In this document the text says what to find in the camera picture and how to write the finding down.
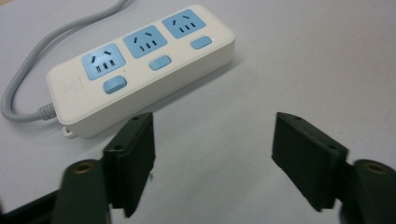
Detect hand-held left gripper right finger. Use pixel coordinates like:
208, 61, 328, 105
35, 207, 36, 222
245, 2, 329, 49
271, 111, 349, 213

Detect white power strip blue sockets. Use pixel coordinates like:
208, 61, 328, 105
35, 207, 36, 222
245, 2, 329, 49
46, 4, 236, 139

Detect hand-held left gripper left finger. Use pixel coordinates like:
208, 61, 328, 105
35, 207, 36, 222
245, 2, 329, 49
102, 111, 156, 218

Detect grey power strip cable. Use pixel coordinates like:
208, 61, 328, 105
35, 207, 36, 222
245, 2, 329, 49
0, 0, 131, 123

